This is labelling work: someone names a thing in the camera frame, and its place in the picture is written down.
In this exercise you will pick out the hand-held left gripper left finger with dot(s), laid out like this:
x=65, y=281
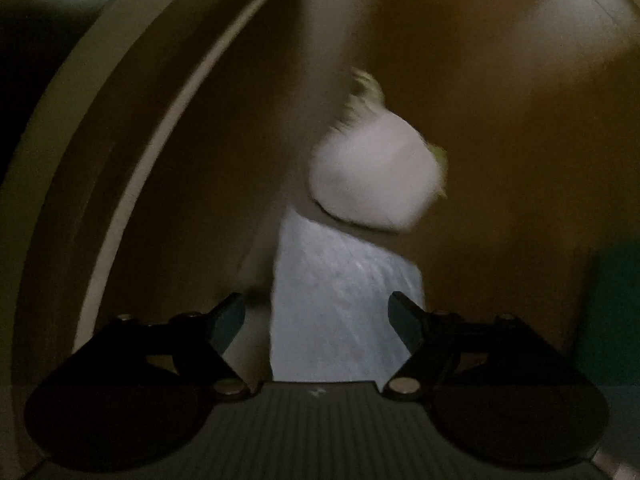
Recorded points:
x=228, y=323

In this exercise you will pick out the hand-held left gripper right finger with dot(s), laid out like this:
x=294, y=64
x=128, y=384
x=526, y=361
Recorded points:
x=403, y=321

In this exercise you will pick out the white packet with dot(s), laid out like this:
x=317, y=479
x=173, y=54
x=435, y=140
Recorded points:
x=340, y=305

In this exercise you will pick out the white round bag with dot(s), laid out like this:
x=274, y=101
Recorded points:
x=372, y=170

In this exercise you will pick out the teal trash bin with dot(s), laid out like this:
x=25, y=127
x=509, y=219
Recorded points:
x=612, y=310

